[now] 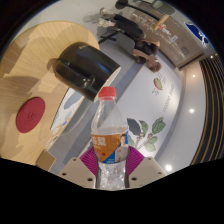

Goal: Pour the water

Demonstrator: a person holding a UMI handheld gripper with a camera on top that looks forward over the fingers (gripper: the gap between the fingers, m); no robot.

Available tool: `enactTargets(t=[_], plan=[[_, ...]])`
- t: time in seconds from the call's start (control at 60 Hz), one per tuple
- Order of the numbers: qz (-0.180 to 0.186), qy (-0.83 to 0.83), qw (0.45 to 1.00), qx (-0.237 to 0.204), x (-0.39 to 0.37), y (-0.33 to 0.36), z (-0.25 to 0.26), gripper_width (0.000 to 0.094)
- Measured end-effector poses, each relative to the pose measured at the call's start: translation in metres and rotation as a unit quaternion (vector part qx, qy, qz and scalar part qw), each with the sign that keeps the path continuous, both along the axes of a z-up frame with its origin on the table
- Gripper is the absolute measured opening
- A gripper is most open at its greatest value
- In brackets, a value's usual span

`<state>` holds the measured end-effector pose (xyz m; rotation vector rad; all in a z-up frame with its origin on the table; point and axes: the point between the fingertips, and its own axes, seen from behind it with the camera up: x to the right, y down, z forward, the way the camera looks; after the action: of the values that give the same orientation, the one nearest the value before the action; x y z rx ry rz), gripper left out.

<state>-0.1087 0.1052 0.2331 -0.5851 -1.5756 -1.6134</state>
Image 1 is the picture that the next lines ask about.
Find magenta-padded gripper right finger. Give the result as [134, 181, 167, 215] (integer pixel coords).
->
[125, 145, 167, 188]

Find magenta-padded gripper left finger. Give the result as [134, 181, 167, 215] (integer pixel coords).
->
[58, 146, 100, 189]

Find clear red-capped drink bottle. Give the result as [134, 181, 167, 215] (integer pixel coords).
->
[90, 86, 130, 190]

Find white printed paper sheet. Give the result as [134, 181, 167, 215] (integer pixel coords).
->
[49, 87, 86, 141]

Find flat round red coaster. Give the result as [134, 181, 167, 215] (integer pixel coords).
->
[15, 96, 46, 134]

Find round ceiling lights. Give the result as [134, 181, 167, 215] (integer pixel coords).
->
[164, 73, 198, 173]

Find black mug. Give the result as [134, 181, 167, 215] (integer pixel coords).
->
[53, 41, 122, 103]

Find grey armchair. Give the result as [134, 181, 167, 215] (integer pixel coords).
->
[98, 28, 136, 56]

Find person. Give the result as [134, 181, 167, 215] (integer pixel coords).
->
[98, 7, 163, 73]

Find small round wooden table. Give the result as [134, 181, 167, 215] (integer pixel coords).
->
[115, 0, 176, 32]

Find coffee plant wall mural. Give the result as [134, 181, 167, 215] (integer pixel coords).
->
[116, 66, 183, 162]

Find blue wall sign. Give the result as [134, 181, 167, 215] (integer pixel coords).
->
[184, 21, 210, 46]

